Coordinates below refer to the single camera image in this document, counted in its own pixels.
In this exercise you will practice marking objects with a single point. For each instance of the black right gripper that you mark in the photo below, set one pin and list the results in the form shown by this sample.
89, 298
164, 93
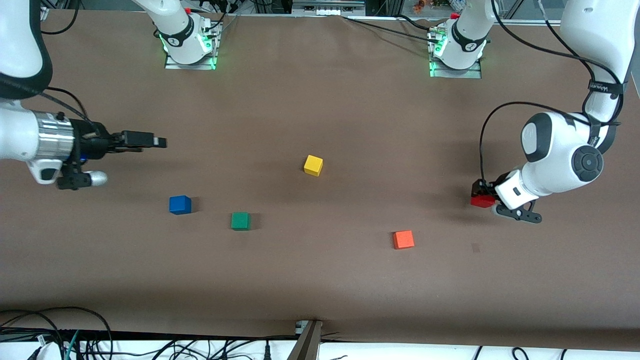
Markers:
93, 143

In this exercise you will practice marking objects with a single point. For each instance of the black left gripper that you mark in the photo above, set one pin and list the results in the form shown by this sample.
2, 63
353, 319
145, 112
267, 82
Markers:
486, 189

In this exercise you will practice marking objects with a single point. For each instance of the red wooden block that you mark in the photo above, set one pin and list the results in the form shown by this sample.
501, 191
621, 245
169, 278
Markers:
482, 202

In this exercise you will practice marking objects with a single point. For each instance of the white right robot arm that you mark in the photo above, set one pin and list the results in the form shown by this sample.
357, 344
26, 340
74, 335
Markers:
15, 40

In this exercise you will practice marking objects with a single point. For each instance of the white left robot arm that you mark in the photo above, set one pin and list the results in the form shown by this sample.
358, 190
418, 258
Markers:
555, 165

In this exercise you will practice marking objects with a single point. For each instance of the blue wooden block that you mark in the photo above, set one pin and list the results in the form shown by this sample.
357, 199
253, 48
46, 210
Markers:
180, 205

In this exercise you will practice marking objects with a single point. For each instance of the orange wooden block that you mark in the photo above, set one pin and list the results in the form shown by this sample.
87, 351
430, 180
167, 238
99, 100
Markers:
403, 240

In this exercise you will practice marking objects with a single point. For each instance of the green wooden block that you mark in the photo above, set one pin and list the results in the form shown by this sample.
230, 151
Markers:
240, 221

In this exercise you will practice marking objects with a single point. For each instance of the yellow wooden block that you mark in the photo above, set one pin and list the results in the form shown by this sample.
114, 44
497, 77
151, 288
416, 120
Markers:
313, 165

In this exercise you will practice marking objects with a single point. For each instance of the brown paper table cover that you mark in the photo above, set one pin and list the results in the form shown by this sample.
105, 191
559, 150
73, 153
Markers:
320, 280

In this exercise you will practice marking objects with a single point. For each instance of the white power strip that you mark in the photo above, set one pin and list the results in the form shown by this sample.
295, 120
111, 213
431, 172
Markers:
327, 6

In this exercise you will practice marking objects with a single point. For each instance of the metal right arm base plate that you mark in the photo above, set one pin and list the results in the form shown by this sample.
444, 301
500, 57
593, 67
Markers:
212, 55

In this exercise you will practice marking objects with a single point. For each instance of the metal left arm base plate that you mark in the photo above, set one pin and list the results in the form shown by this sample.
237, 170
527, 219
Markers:
475, 74

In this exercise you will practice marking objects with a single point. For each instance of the aluminium frame corner bracket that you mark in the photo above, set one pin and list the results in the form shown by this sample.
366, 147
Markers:
45, 14

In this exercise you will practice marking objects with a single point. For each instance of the grey metal post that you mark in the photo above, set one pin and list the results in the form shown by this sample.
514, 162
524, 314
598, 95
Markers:
307, 345

